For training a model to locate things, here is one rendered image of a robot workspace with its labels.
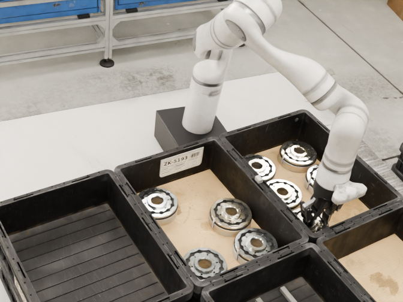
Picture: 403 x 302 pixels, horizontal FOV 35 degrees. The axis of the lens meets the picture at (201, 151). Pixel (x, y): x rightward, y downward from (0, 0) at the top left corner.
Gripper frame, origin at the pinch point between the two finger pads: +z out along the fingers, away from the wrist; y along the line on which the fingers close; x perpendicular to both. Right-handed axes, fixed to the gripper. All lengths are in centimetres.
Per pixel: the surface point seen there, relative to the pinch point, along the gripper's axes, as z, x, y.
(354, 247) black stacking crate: 0.6, 10.2, -3.4
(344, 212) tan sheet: 2.2, -1.1, -10.4
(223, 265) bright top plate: -1.0, 2.4, 29.1
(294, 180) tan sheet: 2.2, -16.4, -5.4
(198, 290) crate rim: -6.5, 9.4, 40.1
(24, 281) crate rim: -8, -6, 71
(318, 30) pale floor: 85, -189, -173
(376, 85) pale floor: 85, -128, -167
